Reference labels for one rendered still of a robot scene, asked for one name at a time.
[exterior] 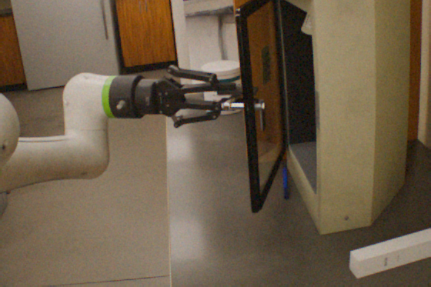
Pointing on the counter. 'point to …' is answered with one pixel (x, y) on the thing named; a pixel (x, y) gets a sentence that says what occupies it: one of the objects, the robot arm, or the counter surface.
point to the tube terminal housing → (356, 90)
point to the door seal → (252, 94)
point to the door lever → (233, 103)
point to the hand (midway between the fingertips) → (236, 96)
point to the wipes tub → (229, 71)
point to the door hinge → (282, 68)
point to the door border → (250, 98)
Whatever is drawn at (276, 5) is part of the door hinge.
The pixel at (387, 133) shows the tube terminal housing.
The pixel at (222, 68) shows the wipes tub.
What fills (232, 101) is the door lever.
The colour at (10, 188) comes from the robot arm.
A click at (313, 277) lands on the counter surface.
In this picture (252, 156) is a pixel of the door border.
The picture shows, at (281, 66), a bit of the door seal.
